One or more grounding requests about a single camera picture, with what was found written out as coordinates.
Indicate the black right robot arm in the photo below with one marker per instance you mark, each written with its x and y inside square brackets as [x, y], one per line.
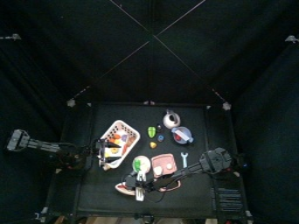
[202, 164]

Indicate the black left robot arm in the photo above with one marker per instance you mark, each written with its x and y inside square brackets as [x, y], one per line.
[37, 143]

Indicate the white plastic toy basket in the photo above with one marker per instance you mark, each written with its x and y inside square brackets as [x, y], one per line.
[117, 129]

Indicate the white toy kettle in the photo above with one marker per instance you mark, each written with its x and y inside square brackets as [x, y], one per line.
[172, 119]

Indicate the yellow and white toy food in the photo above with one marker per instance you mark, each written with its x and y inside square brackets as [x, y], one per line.
[114, 150]

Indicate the orange toy food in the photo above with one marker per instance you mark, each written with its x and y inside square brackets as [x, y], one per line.
[117, 136]

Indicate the purple toy food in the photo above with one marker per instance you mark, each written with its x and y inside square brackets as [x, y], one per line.
[125, 137]

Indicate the red toy carrot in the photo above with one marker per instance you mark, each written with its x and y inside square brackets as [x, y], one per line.
[126, 148]

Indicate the cream plate with green food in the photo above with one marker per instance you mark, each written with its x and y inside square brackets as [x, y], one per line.
[142, 164]

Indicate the pink toy tray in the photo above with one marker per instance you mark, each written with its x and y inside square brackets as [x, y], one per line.
[164, 164]

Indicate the small yellow toy piece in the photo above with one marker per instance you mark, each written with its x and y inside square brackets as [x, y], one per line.
[154, 145]

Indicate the green toy leaf vegetable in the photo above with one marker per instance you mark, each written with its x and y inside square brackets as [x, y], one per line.
[152, 132]

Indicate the small blue toy piece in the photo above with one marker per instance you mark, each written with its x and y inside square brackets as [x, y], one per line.
[161, 138]

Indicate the light blue toy wrench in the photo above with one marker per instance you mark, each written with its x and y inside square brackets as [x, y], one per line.
[185, 159]

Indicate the small dark toy piece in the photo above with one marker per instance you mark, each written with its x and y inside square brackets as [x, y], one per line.
[160, 127]

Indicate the red toy food in pot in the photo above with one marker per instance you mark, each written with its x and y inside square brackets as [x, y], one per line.
[178, 137]

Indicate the blue toy pot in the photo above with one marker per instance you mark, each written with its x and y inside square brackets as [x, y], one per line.
[184, 135]

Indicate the silver frame corner clamp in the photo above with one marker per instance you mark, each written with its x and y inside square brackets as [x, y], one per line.
[226, 106]
[292, 38]
[149, 102]
[72, 102]
[15, 37]

